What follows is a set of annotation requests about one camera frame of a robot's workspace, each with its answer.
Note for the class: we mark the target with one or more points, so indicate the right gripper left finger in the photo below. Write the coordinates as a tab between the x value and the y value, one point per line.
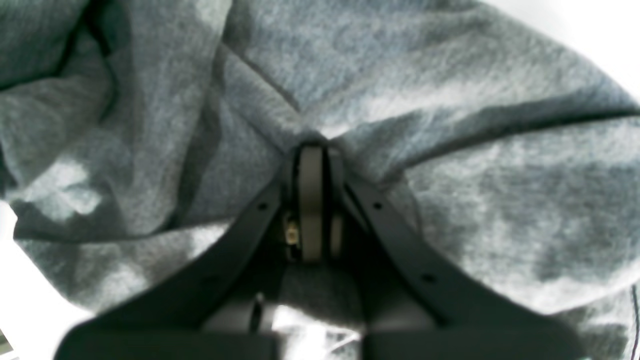
219	307

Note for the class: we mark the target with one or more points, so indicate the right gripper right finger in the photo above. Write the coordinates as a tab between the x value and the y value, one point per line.
417	304

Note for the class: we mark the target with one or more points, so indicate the grey t-shirt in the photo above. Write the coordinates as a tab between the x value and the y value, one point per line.
133	132

